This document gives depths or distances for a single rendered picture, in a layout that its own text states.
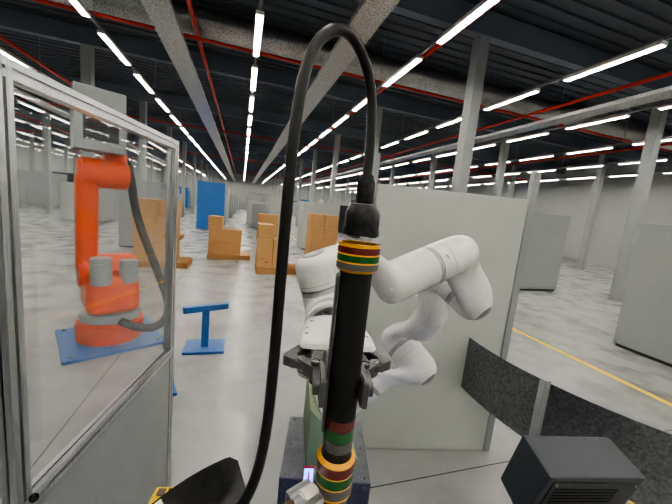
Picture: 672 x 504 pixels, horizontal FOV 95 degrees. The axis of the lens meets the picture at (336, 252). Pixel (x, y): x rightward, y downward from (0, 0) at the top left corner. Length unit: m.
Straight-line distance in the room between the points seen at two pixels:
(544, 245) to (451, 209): 8.38
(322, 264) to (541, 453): 0.78
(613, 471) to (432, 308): 0.57
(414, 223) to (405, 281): 1.62
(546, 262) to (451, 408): 8.37
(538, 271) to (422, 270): 10.01
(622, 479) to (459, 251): 0.71
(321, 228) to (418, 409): 6.48
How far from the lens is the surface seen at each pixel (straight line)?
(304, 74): 0.28
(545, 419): 2.33
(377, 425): 2.73
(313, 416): 1.15
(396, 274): 0.61
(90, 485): 1.55
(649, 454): 2.26
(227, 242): 9.62
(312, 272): 0.53
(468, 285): 0.83
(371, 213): 0.30
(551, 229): 10.70
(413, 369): 1.15
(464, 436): 3.03
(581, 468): 1.11
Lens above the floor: 1.81
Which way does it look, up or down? 8 degrees down
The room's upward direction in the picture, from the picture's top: 6 degrees clockwise
